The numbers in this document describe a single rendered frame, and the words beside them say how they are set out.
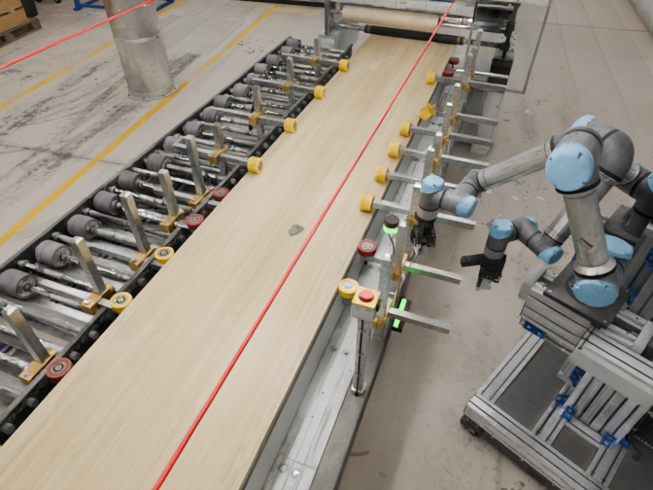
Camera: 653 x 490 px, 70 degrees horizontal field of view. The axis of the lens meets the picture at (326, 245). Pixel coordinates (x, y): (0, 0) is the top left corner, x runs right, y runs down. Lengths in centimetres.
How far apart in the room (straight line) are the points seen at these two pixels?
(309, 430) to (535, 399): 120
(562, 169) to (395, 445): 160
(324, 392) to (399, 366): 91
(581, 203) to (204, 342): 128
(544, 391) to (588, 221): 128
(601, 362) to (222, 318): 131
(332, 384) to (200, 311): 59
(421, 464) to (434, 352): 65
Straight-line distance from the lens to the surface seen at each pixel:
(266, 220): 219
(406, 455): 251
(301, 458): 181
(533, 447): 243
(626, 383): 184
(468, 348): 290
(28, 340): 192
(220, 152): 258
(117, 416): 168
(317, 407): 189
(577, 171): 142
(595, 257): 159
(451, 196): 164
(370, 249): 202
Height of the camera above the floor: 228
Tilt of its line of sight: 43 degrees down
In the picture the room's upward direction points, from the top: straight up
